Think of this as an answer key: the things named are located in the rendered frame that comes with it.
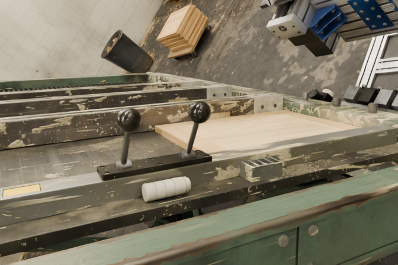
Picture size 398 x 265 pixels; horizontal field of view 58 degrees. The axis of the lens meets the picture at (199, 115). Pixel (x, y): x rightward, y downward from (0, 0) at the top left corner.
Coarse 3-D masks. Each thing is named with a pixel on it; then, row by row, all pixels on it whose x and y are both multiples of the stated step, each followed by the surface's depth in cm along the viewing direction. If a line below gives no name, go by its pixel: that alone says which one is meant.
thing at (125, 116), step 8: (120, 112) 53; (128, 112) 53; (136, 112) 53; (120, 120) 53; (128, 120) 52; (136, 120) 53; (120, 128) 54; (128, 128) 53; (136, 128) 54; (128, 136) 56; (128, 144) 57; (120, 160) 60; (128, 160) 60; (120, 168) 59
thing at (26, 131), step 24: (240, 96) 123; (264, 96) 123; (0, 120) 90; (24, 120) 90; (48, 120) 92; (72, 120) 95; (96, 120) 98; (144, 120) 104; (168, 120) 108; (0, 144) 88; (24, 144) 90
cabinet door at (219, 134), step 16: (272, 112) 122; (288, 112) 122; (160, 128) 102; (176, 128) 101; (208, 128) 102; (224, 128) 101; (240, 128) 101; (256, 128) 101; (272, 128) 101; (288, 128) 100; (304, 128) 100; (320, 128) 100; (336, 128) 99; (352, 128) 98; (208, 144) 84; (224, 144) 85; (240, 144) 85; (256, 144) 85
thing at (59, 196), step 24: (264, 144) 76; (288, 144) 76; (312, 144) 77; (336, 144) 80; (360, 144) 84; (384, 144) 88; (192, 168) 64; (216, 168) 66; (0, 192) 53; (48, 192) 53; (72, 192) 55; (96, 192) 57; (120, 192) 59; (0, 216) 51; (24, 216) 52
